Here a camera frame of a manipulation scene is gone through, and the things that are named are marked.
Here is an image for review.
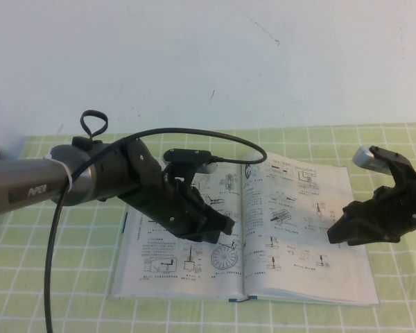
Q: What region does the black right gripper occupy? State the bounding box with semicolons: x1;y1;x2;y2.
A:
327;175;416;247

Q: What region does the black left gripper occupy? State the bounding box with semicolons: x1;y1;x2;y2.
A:
119;171;237;245

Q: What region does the technical book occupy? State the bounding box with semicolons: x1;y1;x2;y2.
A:
109;151;381;307

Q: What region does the white zip tie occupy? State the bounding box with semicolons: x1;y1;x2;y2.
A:
43;153;76;189

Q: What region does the green checked tablecloth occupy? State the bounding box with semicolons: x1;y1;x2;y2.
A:
0;121;416;333

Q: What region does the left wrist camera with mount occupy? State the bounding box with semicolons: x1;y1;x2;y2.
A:
162;147;218;190

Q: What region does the thick black camera cable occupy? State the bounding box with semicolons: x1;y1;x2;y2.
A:
44;128;268;333

